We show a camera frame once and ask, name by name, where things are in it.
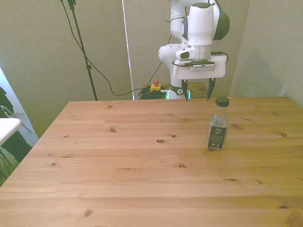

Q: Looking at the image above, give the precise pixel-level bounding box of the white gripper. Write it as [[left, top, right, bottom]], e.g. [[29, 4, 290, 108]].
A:
[[172, 54, 226, 103]]

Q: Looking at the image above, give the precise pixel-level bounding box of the black hanging cable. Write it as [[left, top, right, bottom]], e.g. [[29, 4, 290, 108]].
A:
[[59, 0, 166, 96]]

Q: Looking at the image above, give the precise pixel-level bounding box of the black camera tripod stand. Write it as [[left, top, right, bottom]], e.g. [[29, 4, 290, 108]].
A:
[[56, 0, 98, 101]]

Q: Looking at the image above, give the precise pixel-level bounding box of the white folding table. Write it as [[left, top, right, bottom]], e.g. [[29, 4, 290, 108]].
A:
[[0, 117, 22, 145]]

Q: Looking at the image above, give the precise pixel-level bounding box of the clear bottle with black cap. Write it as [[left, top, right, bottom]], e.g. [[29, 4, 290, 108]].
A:
[[205, 96, 231, 152]]

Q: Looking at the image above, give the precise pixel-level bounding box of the white vertical wall strip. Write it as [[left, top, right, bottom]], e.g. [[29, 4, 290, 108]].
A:
[[121, 0, 135, 100]]

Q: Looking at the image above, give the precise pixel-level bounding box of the yellow emergency stop button box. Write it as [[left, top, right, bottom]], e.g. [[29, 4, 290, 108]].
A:
[[150, 79, 162, 93]]

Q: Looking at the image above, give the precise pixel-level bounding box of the coiled black cable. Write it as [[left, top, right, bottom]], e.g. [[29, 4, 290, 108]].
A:
[[138, 87, 169, 100]]

